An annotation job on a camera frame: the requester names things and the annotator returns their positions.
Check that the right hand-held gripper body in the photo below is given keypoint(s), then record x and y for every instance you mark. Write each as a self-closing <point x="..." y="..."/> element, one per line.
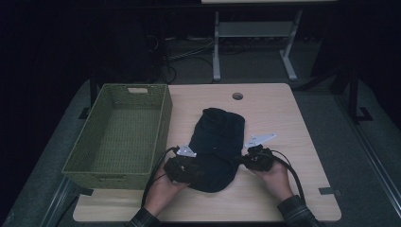
<point x="260" y="159"/>

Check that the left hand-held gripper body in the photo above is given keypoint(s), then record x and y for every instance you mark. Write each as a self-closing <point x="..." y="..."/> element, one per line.
<point x="179" y="168"/>

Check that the dark blue garment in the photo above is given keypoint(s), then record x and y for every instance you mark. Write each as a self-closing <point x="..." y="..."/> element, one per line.
<point x="217" y="142"/>

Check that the green woven basket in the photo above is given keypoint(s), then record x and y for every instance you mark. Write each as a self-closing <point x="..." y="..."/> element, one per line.
<point x="126" y="132"/>

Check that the person's right hand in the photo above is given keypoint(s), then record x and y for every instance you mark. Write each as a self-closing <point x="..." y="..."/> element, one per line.
<point x="277" y="181"/>

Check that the person's left hand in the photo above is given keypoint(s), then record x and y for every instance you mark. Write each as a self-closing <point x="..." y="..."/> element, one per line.
<point x="164" y="195"/>

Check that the grey tape strip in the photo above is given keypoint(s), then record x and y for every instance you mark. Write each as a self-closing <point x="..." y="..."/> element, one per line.
<point x="327" y="191"/>

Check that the black metal stand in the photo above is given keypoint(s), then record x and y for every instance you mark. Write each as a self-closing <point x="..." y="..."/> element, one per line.
<point x="353" y="94"/>

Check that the white metal desk frame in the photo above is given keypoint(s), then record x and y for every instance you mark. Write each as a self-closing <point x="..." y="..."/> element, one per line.
<point x="216" y="47"/>

